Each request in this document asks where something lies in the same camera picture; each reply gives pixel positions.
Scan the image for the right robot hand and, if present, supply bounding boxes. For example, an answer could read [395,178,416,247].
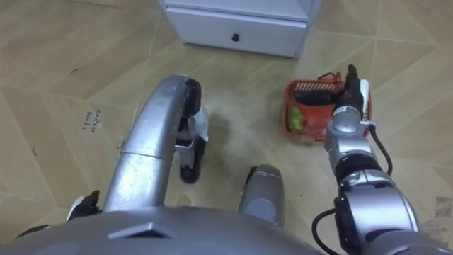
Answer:
[333,64,371,118]

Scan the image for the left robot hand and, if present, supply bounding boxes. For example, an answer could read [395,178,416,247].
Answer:
[66,189,103,222]

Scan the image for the red plastic basket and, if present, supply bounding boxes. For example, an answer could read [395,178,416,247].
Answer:
[280,72,373,143]

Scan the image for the black oblong object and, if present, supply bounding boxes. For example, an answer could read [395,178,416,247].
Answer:
[293,89,343,106]

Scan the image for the green soft toy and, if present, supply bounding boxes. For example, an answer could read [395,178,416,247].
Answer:
[287,106,309,135]

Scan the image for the robot legs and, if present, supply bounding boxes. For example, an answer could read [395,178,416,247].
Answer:
[101,73,286,228]

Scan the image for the robot body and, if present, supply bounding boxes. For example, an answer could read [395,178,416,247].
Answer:
[0,206,336,255]

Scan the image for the white cabinet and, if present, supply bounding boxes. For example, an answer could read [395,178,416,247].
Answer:
[156,0,323,60]

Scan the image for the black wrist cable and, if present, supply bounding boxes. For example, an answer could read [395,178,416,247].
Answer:
[360,120,394,176]

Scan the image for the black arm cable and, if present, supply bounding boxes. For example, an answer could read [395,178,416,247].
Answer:
[311,208,341,255]

